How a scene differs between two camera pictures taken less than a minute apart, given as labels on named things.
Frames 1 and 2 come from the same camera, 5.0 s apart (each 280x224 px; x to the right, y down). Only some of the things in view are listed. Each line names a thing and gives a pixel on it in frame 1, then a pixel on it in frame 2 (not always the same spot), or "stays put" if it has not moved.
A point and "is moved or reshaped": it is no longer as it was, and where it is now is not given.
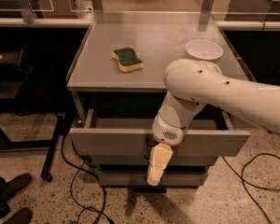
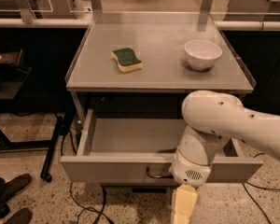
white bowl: (203, 49) stays put
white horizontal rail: (41, 22) stays put
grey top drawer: (133, 136) is moved or reshaped
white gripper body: (165, 132) to (189, 173)
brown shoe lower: (22, 216) stays put
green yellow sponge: (128, 61) stays put
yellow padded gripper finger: (161, 155) to (184, 203)
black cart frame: (7, 78) stays put
